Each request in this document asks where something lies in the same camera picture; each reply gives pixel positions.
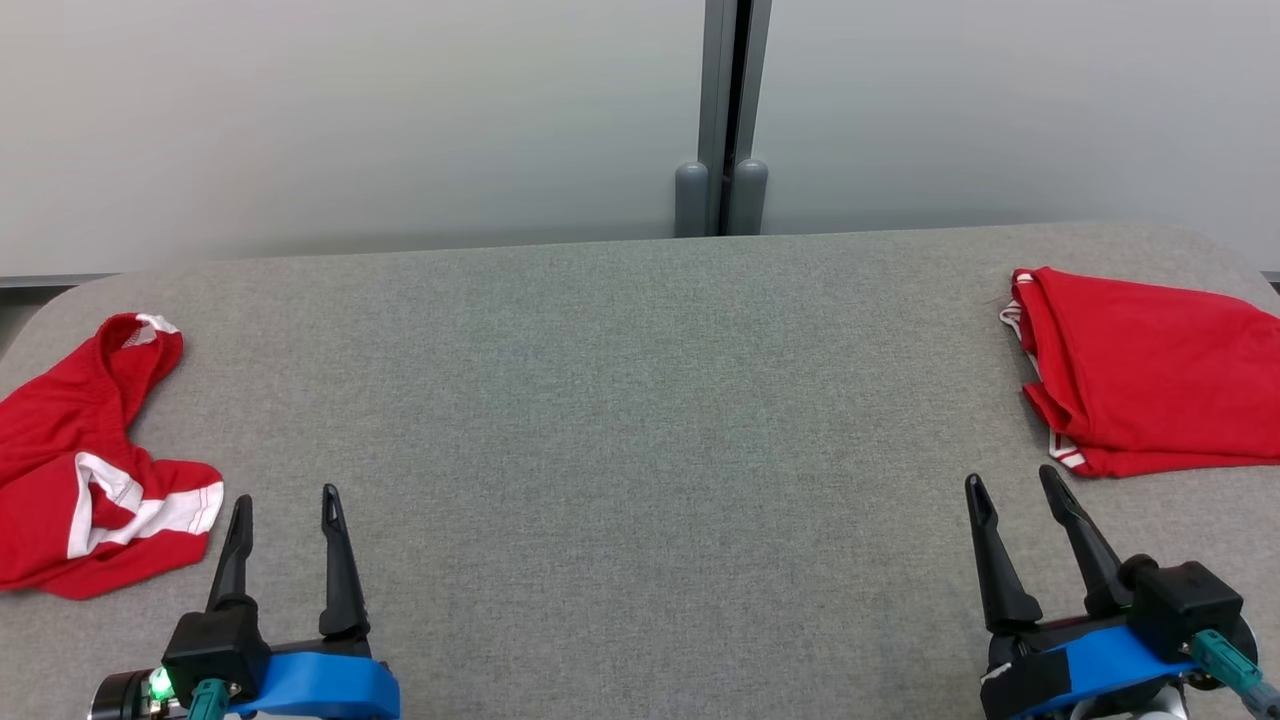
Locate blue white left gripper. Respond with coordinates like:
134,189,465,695
88,485,401,720

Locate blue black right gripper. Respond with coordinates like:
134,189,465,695
965,465,1261,720

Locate red jersey with white trim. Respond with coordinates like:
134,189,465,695
998,266,1280,479

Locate red shorts with white stripe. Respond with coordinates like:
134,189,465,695
0,313,225,601

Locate grey metal partition post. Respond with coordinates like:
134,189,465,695
674,0,739,238
727,0,773,236

